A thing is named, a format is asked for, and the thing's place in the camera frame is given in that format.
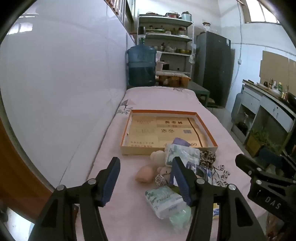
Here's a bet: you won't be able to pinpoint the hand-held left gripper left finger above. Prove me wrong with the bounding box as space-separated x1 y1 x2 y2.
28 157 121 241

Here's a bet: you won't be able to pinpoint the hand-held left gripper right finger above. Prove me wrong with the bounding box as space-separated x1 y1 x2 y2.
171 156 266 241

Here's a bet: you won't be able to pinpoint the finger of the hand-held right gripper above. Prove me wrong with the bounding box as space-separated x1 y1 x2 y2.
235 153 266 178
280 155 296 180

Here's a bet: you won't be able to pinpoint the grey plush toy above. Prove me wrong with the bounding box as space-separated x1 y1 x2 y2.
155 166 174 186

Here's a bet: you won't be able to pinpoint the green flower-print tissue pack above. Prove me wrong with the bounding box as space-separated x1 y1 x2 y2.
145 185 188 220

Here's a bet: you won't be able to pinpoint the white leaf-print tissue pack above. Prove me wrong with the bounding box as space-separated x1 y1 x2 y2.
165 144 200 166

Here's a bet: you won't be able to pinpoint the mint sponge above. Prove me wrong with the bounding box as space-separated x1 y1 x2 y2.
169 205 193 231

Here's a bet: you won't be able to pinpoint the leopard print scrunchie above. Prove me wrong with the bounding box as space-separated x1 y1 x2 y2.
199 150 217 169

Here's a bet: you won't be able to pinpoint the cream plush toy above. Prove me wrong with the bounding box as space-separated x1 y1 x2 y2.
150 150 166 167

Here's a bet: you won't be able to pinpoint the pink makeup sponge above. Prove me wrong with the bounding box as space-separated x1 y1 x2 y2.
135 165 156 183

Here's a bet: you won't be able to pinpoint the purple scrunchie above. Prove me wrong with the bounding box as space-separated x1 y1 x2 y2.
172 137 191 147

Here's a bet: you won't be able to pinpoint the yellow tissue pack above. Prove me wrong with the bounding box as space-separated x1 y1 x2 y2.
211 203 223 219

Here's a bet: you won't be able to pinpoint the orange-rimmed cardboard tray box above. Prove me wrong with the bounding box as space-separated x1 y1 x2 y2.
120 109 218 156

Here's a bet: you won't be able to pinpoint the potted green plant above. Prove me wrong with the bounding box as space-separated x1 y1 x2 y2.
245 128 270 158
259 141 283 163

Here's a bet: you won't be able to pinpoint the dark kettle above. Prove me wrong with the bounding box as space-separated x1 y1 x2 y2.
238 112 249 135

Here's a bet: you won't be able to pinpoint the grey gas cylinder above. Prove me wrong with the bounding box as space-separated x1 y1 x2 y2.
231 85 245 123

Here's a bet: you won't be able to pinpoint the grey kitchen counter cabinet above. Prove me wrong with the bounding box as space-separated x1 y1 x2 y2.
231 79 296 158

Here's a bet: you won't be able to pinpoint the row of condiment bottles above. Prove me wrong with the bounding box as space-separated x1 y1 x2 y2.
264 78 290 98

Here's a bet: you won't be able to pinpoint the green low table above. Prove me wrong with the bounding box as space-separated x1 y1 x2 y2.
188 81 210 107

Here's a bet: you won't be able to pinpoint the brown wooden panel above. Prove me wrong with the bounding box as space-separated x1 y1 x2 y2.
0 118 55 223

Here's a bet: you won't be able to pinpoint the cardboard sheets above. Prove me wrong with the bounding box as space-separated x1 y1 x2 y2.
259 50 296 85

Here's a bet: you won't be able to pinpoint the dark grey refrigerator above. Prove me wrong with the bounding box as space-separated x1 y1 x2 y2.
194 31 232 108

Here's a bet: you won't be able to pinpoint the blue water jug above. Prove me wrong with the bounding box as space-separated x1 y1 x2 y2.
127 42 157 87

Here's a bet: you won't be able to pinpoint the barred window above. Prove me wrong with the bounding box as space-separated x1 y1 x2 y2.
240 0 281 24

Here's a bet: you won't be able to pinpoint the row of glass jars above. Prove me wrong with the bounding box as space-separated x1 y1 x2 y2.
148 25 188 36

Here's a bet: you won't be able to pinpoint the black water jug pump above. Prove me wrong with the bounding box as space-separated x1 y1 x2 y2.
138 26 147 44

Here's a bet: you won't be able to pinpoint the white metal shelf rack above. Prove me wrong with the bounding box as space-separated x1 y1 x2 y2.
138 14 194 81

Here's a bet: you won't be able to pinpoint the wall cable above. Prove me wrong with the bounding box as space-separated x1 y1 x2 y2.
229 2 244 93

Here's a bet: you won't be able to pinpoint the interior window frame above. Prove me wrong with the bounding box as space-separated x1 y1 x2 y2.
104 0 137 45

